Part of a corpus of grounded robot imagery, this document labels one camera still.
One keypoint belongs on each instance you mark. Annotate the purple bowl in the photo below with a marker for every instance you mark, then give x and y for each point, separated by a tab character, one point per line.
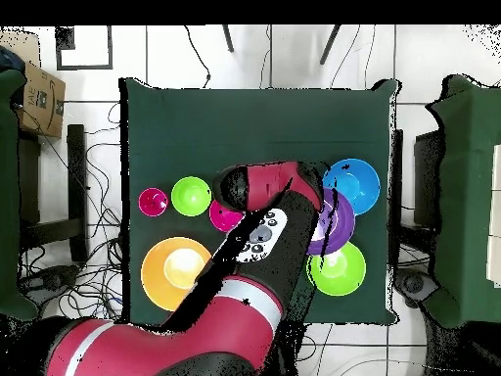
345	223

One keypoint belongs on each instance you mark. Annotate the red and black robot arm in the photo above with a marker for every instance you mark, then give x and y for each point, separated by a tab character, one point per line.
176	344

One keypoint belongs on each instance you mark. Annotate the small pink bowl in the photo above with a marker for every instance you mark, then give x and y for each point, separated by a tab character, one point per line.
221	220

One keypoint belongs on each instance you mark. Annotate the small green bowl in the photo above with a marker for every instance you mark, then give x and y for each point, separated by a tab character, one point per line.
191	196

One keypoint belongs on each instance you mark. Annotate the dark green tablecloth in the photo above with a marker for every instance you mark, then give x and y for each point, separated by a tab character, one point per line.
250	125

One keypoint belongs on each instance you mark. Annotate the red cup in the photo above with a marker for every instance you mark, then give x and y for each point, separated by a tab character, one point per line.
153	201

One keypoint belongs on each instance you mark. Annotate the large blue bowl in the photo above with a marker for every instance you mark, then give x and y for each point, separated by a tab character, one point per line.
357	184

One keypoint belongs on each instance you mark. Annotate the large yellow bowl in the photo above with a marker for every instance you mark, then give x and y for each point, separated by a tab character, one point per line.
164	274

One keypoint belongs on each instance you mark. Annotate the large green bowl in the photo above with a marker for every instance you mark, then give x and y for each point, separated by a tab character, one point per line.
346	272

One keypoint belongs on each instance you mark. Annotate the black tripod leg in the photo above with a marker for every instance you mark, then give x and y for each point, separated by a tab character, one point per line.
228	39
329	45

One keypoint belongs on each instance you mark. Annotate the black bench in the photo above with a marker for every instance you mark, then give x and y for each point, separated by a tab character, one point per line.
76	188

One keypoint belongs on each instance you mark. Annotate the grey stand base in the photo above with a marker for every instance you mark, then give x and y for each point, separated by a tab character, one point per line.
415	284
51	280

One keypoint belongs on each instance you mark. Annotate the green cloth covered table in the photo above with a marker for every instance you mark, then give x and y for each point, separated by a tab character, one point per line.
465	196
8	196

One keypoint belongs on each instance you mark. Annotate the cardboard box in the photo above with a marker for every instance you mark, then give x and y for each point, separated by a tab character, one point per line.
41	102

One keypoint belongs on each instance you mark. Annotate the black square floor frame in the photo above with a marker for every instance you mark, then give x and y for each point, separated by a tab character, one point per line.
84	67

